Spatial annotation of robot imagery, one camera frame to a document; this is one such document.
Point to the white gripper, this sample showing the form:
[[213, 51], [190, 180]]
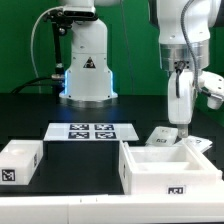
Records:
[[182, 96]]

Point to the black camera on stand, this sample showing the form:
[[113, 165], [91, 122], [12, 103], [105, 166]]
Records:
[[62, 20]]

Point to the white cabinet top block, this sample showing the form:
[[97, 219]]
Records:
[[19, 160]]

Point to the white L-shaped fence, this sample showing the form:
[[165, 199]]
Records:
[[198, 208]]

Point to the white cabinet body box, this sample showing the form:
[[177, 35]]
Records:
[[178, 170]]

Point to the white base marker plate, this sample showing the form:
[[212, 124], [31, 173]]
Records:
[[90, 132]]

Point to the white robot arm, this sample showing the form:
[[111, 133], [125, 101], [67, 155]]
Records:
[[183, 47]]

